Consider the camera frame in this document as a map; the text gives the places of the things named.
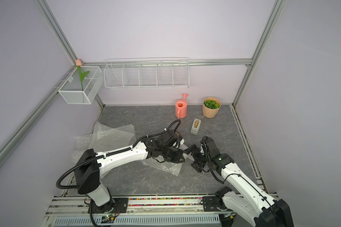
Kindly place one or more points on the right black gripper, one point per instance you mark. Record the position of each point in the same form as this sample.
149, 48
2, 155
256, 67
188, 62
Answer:
197, 167

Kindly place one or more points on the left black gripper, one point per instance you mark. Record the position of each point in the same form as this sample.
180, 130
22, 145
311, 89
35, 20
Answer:
179, 153

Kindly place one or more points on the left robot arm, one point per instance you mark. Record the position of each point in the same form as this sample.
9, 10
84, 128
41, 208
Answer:
85, 175

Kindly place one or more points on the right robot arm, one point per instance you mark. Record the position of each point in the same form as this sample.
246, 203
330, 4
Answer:
249, 201

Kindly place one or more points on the bubble wrap sheet pile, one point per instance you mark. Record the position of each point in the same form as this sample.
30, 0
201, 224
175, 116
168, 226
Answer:
103, 139

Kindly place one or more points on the pink watering can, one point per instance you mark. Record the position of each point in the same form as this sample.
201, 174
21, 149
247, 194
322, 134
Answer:
181, 107

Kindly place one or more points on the potted green plant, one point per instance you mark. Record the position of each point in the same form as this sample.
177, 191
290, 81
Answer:
211, 107

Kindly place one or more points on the pink artificial tulip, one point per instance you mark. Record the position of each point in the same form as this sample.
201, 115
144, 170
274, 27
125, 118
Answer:
82, 74

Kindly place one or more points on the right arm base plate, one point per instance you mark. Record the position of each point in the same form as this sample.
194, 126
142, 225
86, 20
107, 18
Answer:
212, 203

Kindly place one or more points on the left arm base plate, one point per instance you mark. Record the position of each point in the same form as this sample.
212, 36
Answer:
117, 205

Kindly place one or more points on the long white wire basket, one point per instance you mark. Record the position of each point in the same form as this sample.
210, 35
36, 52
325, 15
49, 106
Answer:
146, 72

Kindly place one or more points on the small white wire basket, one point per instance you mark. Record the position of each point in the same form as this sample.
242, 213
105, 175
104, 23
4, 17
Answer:
71, 90

